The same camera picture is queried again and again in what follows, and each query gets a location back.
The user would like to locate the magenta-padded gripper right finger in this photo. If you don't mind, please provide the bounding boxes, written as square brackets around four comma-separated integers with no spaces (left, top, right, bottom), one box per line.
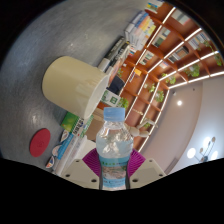
[127,148,167,190]

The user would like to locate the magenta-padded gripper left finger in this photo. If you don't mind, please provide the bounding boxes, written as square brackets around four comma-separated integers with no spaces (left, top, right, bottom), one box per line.
[61,148,101,190]

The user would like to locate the clear water bottle blue cap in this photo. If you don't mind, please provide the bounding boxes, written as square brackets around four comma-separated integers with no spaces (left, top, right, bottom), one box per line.
[95,106,135,191]

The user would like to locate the white book blue spine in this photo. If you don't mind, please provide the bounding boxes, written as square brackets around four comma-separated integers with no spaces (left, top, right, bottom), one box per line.
[53,132,82,174]

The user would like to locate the printed paper sticker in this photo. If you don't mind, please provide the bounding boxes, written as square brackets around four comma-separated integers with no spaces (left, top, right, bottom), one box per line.
[59,128,71,143]
[51,143,63,156]
[45,157,56,170]

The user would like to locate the wooden artist mannequin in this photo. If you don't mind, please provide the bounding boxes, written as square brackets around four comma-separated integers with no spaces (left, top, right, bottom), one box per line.
[127,119,160,139]

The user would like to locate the flat green white box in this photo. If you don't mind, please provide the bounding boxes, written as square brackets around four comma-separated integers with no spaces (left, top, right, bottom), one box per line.
[60,111,95,138]

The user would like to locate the flat round red coaster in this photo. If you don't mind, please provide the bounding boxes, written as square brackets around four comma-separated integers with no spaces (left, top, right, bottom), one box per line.
[28,127,52,158]

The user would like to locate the ceiling lamp with round lights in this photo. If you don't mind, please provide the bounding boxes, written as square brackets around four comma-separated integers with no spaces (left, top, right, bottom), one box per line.
[186,136,220,165]

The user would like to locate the tall green white carton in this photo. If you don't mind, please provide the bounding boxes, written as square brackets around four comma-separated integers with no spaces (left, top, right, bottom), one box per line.
[99,88,122,109]

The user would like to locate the cream cylindrical cup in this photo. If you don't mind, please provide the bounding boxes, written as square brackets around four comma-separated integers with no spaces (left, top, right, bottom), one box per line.
[41,55,111,121]

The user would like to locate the dark blue chair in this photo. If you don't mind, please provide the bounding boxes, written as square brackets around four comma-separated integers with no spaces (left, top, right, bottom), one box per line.
[107,76,126,96]

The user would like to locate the dark book stack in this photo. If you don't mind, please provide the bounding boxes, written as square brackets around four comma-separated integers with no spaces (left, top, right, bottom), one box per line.
[97,36,131,73]

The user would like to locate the wooden bookshelf unit with plants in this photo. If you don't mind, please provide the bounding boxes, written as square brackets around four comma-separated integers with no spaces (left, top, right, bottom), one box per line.
[114,0,224,156]

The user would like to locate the colourful book stack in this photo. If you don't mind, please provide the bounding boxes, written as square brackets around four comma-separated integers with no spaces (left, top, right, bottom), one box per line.
[124,11,158,51]

